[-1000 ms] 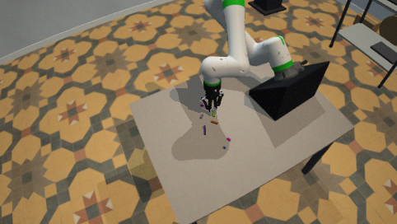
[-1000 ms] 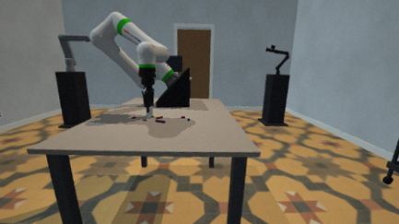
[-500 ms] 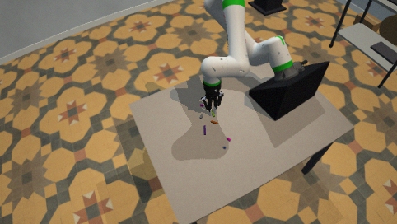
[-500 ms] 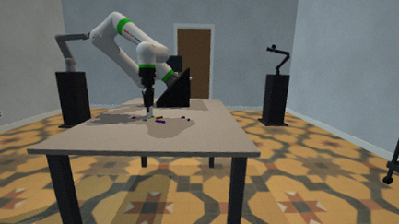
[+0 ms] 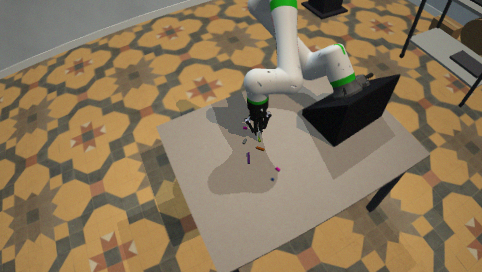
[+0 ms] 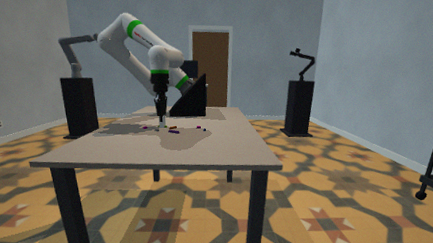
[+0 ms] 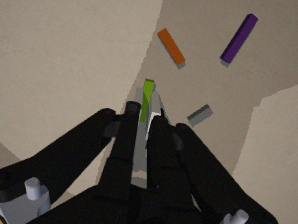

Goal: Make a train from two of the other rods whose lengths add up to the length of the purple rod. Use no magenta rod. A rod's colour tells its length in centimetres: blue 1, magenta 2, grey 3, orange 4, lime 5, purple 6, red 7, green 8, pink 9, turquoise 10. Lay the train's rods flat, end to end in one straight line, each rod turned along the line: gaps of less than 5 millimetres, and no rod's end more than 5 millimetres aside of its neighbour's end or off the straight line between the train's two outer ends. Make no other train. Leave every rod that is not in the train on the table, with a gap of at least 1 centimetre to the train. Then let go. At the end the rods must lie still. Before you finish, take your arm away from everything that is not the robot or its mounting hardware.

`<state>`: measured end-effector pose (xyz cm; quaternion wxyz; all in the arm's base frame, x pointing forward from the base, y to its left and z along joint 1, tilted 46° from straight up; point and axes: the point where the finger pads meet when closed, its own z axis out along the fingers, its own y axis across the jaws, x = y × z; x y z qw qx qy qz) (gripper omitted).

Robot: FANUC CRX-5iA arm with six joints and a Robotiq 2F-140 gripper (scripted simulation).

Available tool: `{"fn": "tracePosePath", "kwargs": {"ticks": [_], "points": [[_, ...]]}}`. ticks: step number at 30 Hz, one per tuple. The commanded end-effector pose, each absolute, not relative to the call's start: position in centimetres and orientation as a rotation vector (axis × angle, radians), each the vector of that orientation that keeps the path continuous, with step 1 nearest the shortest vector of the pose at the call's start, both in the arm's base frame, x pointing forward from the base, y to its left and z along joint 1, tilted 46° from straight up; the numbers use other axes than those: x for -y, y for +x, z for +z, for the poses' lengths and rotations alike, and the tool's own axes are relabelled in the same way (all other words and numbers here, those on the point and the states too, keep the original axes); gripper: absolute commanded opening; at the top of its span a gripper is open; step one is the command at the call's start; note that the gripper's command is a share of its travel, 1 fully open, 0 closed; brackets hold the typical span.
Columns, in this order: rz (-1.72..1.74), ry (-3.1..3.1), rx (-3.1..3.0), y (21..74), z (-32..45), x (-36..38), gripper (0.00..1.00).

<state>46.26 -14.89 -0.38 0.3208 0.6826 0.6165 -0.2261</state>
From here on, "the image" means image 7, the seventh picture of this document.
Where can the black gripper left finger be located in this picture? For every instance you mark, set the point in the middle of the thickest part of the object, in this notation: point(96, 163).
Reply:
point(28, 188)

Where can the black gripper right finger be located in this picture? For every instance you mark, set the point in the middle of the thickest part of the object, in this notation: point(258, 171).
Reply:
point(217, 194)

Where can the grey rod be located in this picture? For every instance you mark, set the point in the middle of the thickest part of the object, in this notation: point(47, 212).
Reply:
point(200, 115)

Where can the orange rod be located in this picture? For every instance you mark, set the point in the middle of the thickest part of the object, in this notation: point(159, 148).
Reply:
point(171, 46)

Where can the purple rod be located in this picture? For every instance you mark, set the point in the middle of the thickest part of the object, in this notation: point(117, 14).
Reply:
point(239, 38)

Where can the lime green rod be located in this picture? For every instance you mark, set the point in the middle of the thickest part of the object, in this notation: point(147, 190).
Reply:
point(147, 90)

